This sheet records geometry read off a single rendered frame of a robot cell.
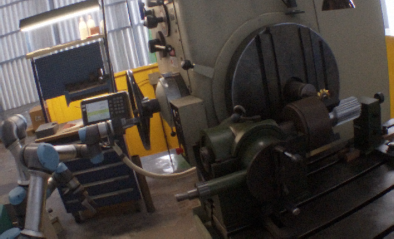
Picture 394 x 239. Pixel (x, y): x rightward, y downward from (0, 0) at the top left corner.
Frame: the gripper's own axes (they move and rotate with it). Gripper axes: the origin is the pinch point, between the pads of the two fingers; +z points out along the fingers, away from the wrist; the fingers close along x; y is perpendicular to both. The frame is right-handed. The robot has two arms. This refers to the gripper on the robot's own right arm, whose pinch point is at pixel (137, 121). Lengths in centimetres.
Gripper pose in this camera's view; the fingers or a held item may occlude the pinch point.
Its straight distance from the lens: 176.0
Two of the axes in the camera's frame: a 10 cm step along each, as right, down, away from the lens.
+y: -3.0, -9.1, 2.8
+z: 9.4, -2.4, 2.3
